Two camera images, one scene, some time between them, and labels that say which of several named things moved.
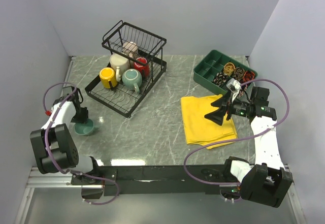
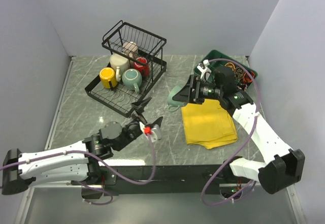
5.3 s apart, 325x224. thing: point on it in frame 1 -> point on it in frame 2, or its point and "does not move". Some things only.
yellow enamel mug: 107,74 does not move
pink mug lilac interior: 130,49 does not move
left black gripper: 84,116 -> 139,106
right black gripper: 217,116 -> 187,94
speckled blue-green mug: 132,78 does not move
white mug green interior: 120,62 does not move
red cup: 143,68 does not move
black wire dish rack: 136,59 does not move
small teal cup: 84,128 -> 173,104
